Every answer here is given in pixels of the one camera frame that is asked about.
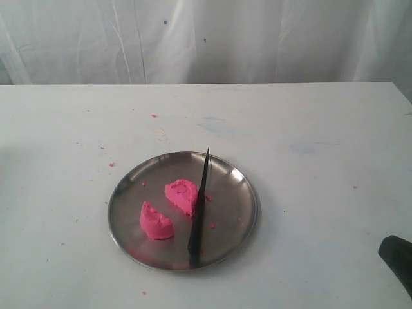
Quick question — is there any black knife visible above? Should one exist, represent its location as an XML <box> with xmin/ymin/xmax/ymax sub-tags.
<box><xmin>187</xmin><ymin>149</ymin><xmax>210</xmax><ymax>269</ymax></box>

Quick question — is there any pink dough lump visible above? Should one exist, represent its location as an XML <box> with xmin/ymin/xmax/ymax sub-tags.
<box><xmin>139</xmin><ymin>201</ymin><xmax>174</xmax><ymax>240</ymax></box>
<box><xmin>164</xmin><ymin>179</ymin><xmax>198</xmax><ymax>218</ymax></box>

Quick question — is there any round steel plate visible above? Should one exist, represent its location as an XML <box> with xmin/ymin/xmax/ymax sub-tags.
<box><xmin>108</xmin><ymin>151</ymin><xmax>260</xmax><ymax>272</ymax></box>

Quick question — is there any white backdrop curtain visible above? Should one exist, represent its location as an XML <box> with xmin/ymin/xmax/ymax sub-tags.
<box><xmin>1</xmin><ymin>1</ymin><xmax>411</xmax><ymax>88</ymax></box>

